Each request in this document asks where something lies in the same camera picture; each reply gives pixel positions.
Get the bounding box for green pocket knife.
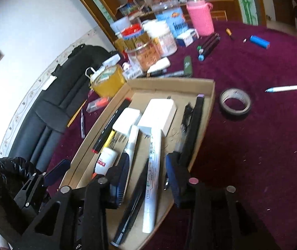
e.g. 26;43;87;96
183;56;193;78

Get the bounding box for yellow pen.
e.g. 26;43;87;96
100;130;117;155

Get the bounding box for black bin liner bag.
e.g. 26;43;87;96
0;148;43;243

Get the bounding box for long white paint marker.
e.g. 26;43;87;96
142;130;162;234

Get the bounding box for white bottle red label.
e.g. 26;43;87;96
94;147;119;175

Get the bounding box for large white rectangular box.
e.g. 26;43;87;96
137;98;177;136

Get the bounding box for maroon tablecloth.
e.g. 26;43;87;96
44;18;297;250

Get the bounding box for blue lighter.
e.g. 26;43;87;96
250;35;270;49

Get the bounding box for black marker green cap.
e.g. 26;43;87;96
197;33;216;54

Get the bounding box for black chair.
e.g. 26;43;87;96
9;44;121;165

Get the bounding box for white eraser block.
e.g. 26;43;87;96
147;58;171;75

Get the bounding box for white pen blue tip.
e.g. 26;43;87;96
265;84;297;93

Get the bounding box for small white blue carton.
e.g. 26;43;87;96
176;29;200;48

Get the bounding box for pink sleeved bottle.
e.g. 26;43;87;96
186;0;215;37

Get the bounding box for blue label packet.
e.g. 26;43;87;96
156;5;188;39

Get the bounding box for yellow tin can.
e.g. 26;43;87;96
90;65;127;97

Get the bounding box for black marker red end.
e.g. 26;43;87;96
92;97;132;155

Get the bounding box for roll of tape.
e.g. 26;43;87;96
219;88;252;121

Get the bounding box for black marker purple cap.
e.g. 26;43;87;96
178;94;205;168

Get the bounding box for shallow cardboard tray box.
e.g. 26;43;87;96
59;77;216;250

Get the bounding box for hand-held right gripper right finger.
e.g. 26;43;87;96
165;152;279;250

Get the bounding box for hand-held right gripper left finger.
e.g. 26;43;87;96
8;154;131;250

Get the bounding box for white correction pen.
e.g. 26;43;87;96
122;125;140;162

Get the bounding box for black markers coloured caps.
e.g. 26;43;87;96
199;36;221;62

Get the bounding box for black silver pen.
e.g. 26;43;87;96
161;69;188;79

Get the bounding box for glass jar orange contents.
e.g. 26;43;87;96
126;44;162;73

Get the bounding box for orange utility cutter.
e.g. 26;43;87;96
86;97;110;113

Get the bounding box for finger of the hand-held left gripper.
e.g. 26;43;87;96
14;159;71;214

